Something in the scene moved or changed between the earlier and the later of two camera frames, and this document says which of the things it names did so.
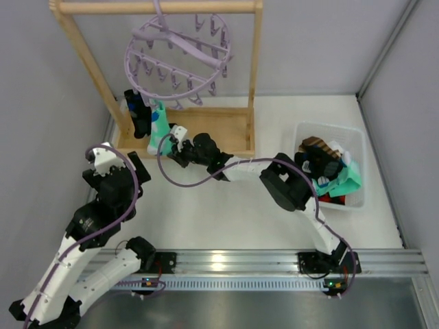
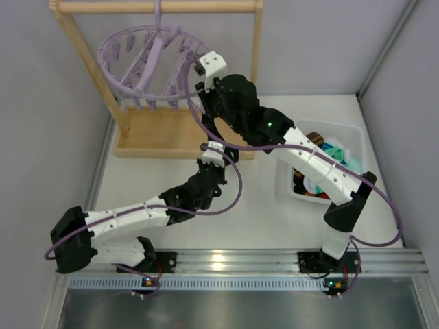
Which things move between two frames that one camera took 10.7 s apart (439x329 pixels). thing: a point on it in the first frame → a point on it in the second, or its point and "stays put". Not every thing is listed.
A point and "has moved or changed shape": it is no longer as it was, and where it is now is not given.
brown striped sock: x=316 y=141 has moved or changed shape
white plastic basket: x=353 y=140 stays put
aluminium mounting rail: x=272 y=262 stays put
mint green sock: x=348 y=179 has moved or changed shape
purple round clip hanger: x=178 y=57 has moved or changed shape
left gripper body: x=138 y=166 → x=215 y=170
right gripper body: x=175 y=153 → x=207 y=99
